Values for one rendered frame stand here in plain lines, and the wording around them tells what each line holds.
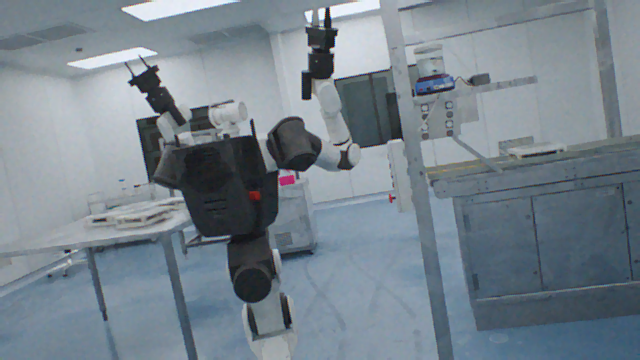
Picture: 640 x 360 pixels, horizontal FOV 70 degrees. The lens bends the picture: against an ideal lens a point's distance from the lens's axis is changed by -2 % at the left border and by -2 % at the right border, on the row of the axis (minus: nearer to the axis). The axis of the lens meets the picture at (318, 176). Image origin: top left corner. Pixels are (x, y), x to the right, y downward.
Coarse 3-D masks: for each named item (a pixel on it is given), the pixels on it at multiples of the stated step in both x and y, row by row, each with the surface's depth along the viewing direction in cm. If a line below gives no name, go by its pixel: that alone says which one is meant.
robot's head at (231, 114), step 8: (232, 104) 149; (240, 104) 150; (216, 112) 151; (224, 112) 150; (232, 112) 148; (240, 112) 149; (216, 120) 152; (224, 120) 151; (232, 120) 150; (240, 120) 150; (224, 128) 151; (232, 128) 151
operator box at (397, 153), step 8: (392, 144) 168; (400, 144) 167; (392, 152) 168; (400, 152) 168; (392, 160) 169; (400, 160) 168; (392, 168) 169; (400, 168) 168; (408, 168) 181; (400, 176) 169; (400, 184) 169; (408, 184) 169; (400, 192) 169; (408, 192) 169; (400, 200) 170; (408, 200) 169; (400, 208) 170; (408, 208) 170
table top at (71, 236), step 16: (80, 224) 349; (160, 224) 269; (176, 224) 258; (16, 240) 318; (32, 240) 304; (48, 240) 289; (64, 240) 275; (80, 240) 263; (96, 240) 255; (112, 240) 253; (128, 240) 250; (0, 256) 272
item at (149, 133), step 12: (204, 108) 759; (144, 120) 769; (156, 120) 767; (192, 120) 763; (204, 120) 761; (144, 132) 771; (156, 132) 770; (180, 132) 767; (192, 132) 765; (144, 144) 774; (156, 144) 772; (144, 156) 775; (156, 156) 774; (156, 168) 776
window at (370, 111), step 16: (336, 80) 738; (352, 80) 737; (368, 80) 735; (384, 80) 733; (416, 80) 729; (352, 96) 739; (368, 96) 738; (384, 96) 736; (416, 96) 732; (352, 112) 742; (368, 112) 740; (384, 112) 738; (352, 128) 745; (368, 128) 743; (384, 128) 741; (400, 128) 739; (368, 144) 746; (384, 144) 744
